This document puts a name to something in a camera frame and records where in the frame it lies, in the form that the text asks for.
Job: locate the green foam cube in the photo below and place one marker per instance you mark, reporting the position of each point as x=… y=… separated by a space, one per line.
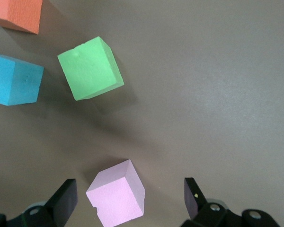
x=90 y=71

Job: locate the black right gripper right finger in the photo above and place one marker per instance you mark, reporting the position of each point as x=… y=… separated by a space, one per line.
x=196 y=205

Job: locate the cyan foam cube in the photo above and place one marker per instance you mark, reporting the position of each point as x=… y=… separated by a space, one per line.
x=11 y=80

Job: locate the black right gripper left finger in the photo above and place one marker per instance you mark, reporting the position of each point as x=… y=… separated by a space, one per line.
x=61 y=205

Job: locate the pink foam cube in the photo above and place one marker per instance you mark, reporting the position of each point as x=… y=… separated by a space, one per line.
x=116 y=198

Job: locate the orange foam cube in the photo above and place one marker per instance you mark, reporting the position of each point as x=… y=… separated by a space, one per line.
x=16 y=11

